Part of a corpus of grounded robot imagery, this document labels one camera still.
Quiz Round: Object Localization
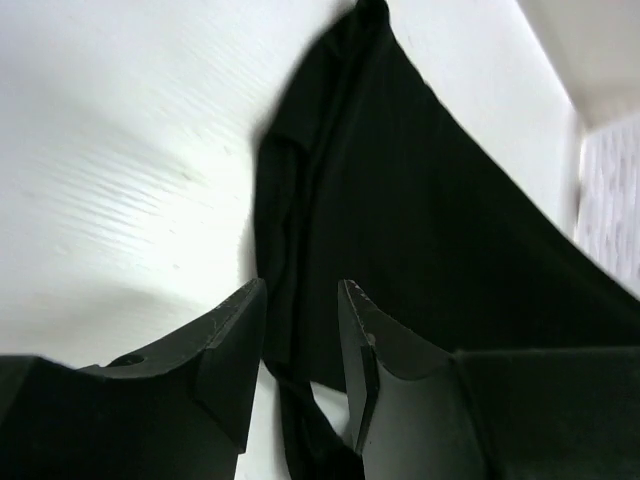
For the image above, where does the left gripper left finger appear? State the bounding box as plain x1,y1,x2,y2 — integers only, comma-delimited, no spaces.
81,278,267,454

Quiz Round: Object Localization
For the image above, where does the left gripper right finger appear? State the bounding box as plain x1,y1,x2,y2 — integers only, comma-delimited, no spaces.
338,280,465,453

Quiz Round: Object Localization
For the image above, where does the black tank top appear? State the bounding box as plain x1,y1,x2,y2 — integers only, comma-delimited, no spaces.
254,1,639,479

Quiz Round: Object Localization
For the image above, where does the white plastic basket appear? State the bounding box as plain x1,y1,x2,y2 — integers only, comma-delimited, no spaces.
574,114,639,293

